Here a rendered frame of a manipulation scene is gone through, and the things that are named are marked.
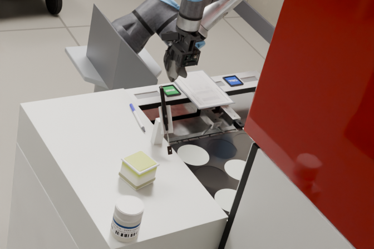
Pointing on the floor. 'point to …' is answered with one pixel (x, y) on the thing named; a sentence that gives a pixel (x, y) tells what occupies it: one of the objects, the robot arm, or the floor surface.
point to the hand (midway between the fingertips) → (171, 76)
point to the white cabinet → (34, 213)
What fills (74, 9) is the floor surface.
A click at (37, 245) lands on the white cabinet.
